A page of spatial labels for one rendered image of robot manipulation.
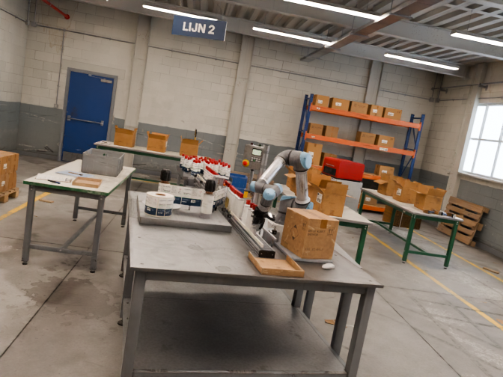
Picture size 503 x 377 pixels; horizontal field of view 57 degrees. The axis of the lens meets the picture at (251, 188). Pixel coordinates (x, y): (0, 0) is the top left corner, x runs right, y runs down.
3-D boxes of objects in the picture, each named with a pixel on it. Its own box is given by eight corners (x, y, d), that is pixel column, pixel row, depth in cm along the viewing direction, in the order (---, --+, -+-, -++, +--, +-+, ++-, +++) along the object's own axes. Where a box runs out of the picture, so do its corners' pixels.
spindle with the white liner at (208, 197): (198, 215, 359) (204, 177, 355) (209, 216, 362) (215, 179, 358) (200, 218, 351) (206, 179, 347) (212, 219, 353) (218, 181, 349)
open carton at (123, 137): (109, 144, 871) (112, 125, 866) (115, 143, 918) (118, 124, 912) (131, 148, 874) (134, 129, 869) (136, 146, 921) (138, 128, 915)
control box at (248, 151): (245, 166, 386) (248, 143, 383) (264, 170, 381) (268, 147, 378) (240, 167, 376) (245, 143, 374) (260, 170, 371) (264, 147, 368)
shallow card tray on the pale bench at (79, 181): (77, 179, 462) (77, 176, 461) (102, 182, 467) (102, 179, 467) (71, 185, 429) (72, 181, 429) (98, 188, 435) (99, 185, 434)
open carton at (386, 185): (370, 191, 848) (374, 170, 843) (396, 194, 858) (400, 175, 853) (379, 194, 813) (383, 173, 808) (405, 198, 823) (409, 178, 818)
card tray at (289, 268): (248, 256, 288) (248, 250, 288) (286, 260, 296) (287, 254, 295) (260, 274, 260) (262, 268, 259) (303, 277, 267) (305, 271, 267)
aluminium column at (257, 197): (248, 224, 382) (263, 143, 372) (254, 224, 383) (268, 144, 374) (250, 225, 378) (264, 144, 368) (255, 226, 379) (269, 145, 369)
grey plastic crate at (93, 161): (89, 165, 563) (91, 147, 560) (123, 170, 571) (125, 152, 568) (79, 172, 505) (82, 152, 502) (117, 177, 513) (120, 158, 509)
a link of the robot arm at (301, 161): (297, 207, 367) (294, 146, 338) (314, 212, 360) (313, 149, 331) (290, 215, 358) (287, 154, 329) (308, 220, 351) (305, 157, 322)
